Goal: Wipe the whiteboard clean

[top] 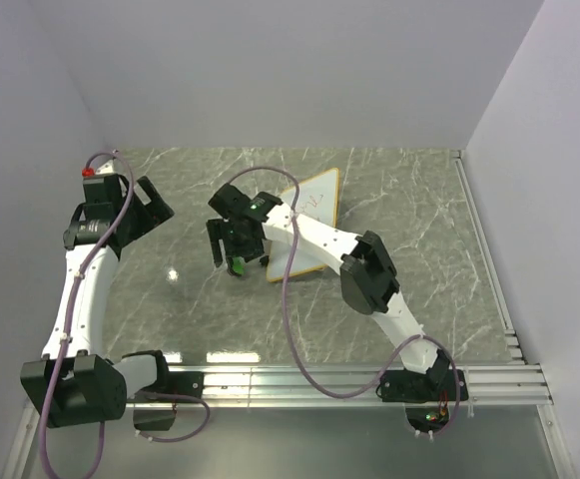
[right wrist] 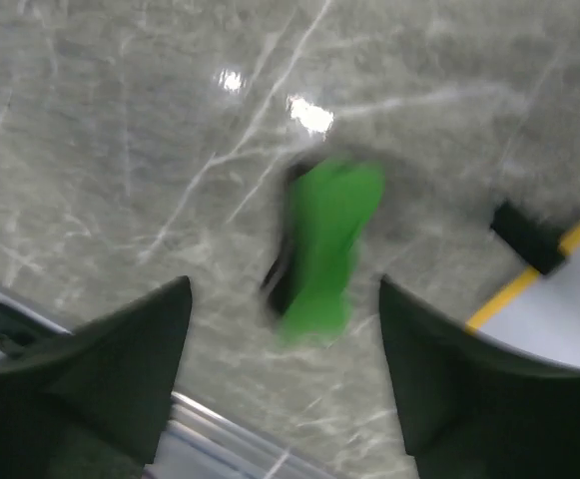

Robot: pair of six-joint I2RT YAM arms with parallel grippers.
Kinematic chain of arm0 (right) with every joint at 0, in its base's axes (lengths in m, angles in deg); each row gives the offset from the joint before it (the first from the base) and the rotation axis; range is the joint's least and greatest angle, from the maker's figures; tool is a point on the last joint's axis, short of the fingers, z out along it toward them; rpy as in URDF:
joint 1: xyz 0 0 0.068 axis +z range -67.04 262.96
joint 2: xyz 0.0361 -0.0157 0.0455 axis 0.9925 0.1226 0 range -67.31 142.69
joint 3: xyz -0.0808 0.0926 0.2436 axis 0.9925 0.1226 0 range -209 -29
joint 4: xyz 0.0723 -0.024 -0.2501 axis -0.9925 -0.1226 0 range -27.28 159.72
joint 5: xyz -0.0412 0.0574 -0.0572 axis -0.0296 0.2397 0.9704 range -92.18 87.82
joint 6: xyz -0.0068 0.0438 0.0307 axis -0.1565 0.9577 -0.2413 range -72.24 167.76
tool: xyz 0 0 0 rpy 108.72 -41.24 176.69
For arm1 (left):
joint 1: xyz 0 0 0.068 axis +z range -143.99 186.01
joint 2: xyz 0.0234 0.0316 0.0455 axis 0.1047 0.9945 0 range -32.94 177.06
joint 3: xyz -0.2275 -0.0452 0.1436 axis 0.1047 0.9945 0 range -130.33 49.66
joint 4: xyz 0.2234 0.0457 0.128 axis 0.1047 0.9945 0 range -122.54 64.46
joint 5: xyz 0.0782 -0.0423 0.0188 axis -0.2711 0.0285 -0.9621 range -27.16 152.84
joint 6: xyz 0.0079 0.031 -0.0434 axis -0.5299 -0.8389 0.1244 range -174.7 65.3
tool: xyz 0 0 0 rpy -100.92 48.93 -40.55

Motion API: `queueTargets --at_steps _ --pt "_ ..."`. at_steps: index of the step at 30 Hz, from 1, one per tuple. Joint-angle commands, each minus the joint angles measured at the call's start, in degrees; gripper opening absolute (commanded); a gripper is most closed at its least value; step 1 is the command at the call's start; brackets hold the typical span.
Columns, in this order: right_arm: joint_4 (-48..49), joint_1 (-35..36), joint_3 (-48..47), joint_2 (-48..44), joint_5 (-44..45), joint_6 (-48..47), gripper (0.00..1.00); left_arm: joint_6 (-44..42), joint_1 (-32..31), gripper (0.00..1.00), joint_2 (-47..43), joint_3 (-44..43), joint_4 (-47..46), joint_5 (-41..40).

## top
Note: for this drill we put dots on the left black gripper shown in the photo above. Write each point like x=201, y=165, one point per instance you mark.
x=155, y=212

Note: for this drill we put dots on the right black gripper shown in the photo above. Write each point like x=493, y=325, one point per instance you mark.
x=215, y=228

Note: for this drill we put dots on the green whiteboard eraser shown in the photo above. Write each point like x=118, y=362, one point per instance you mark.
x=237, y=267

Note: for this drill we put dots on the yellow framed whiteboard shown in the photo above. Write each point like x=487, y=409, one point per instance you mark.
x=316, y=209

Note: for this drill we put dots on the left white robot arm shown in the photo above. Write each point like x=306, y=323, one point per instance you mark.
x=73, y=383

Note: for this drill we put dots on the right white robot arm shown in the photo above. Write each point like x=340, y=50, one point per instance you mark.
x=368, y=282

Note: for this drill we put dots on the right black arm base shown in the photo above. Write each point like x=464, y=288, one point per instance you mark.
x=404, y=386

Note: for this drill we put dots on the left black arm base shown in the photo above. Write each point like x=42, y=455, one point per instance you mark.
x=179, y=386

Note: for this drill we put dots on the aluminium front rail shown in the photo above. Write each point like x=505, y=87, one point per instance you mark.
x=273, y=421

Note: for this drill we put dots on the aluminium rail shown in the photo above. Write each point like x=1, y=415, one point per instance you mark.
x=273, y=421
x=511, y=338

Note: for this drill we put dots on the aluminium right side rail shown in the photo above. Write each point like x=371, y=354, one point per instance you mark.
x=511, y=338

